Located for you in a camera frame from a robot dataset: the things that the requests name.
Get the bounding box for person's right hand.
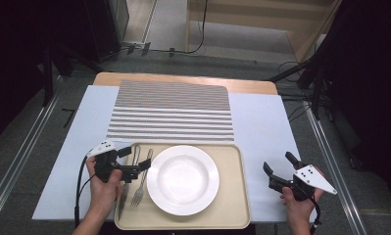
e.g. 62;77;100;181
279;187;324;224

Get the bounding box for black floor cables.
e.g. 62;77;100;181
276;60;317;122

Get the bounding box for light wooden partition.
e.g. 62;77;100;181
184;0;343;63

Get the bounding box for black stand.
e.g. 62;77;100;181
40;45;73;107

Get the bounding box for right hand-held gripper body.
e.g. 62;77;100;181
269;164;338;202

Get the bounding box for left hand-held gripper cable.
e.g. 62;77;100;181
73;156;97;228

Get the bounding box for metal floor rail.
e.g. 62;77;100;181
0;76;65;226
302;101;368;235

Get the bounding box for black tape strip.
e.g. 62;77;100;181
61;107;77;129

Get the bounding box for black cabinet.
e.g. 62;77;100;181
84;0;130;63

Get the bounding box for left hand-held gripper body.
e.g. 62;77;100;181
86;140;132;183

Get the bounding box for beige plastic tray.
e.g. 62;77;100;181
114;143;251;230

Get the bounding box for white deep plate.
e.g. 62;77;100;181
146;145;220;216

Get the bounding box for person's left hand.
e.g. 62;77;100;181
85;156;123;218

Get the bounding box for silver fork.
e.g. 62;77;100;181
130;148;154;208

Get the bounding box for black hanging cable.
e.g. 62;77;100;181
150;0;209;55

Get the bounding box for grey striped placemat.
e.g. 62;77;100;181
106;79;235;145

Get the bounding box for silver table knife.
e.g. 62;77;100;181
118;144;142;220

